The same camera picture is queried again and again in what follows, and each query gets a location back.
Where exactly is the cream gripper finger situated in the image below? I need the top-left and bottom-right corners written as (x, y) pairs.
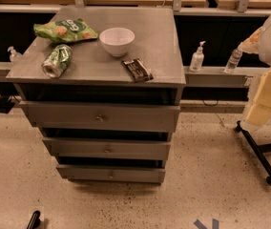
top-left (243, 71), bottom-right (271, 127)
top-left (238, 28), bottom-right (261, 54)

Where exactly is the grey bottom drawer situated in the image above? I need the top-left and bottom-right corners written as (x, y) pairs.
top-left (56, 164), bottom-right (165, 183)

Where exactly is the grey drawer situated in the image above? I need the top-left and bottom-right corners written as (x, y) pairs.
top-left (56, 164), bottom-right (165, 183)
top-left (20, 101), bottom-right (180, 133)
top-left (43, 137), bottom-right (170, 160)

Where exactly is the grey drawer cabinet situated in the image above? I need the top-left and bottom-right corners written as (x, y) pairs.
top-left (6, 5), bottom-right (187, 185)

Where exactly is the grey middle drawer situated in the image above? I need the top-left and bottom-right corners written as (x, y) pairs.
top-left (43, 137), bottom-right (170, 160)

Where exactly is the grey top drawer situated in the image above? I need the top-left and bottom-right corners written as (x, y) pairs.
top-left (20, 101), bottom-right (180, 133)

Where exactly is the clear water bottle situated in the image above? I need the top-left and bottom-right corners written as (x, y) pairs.
top-left (224, 46), bottom-right (242, 73)

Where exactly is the white pump sanitizer bottle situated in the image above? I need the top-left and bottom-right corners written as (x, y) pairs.
top-left (190, 41), bottom-right (205, 73)

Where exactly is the black stand base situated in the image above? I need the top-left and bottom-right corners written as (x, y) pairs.
top-left (236, 121), bottom-right (271, 185)

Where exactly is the dark snack bar wrapper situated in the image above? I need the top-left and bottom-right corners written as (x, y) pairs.
top-left (122, 58), bottom-right (154, 82)

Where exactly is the white bowl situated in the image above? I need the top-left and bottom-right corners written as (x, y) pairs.
top-left (99, 28), bottom-right (136, 57)

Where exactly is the blue floor tape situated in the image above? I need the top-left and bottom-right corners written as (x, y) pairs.
top-left (193, 219), bottom-right (220, 229)

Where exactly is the green chip bag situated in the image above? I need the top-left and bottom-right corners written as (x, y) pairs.
top-left (33, 19), bottom-right (98, 43)

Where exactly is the green soda can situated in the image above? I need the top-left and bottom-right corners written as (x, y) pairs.
top-left (42, 44), bottom-right (73, 78)

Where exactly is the small clear pump bottle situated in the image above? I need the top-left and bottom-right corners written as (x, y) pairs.
top-left (8, 46), bottom-right (22, 63)

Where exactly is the black floor box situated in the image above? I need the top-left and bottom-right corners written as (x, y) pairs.
top-left (0, 95), bottom-right (14, 114)

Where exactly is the black object on floor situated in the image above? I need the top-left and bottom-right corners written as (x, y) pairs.
top-left (27, 210), bottom-right (41, 229)

